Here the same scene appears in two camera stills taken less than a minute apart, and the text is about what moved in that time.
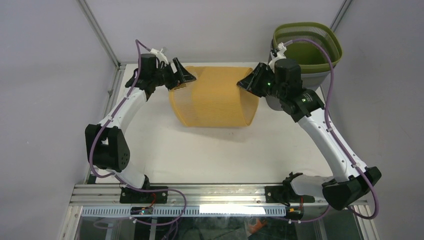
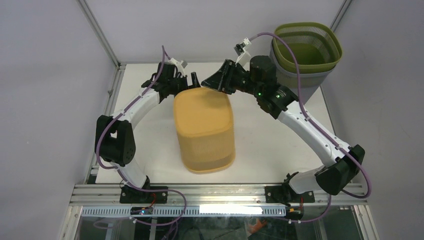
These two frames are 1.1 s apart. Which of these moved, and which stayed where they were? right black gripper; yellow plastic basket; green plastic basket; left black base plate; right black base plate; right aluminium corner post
Moved: yellow plastic basket; right black gripper
Stayed: left black base plate; right black base plate; right aluminium corner post; green plastic basket
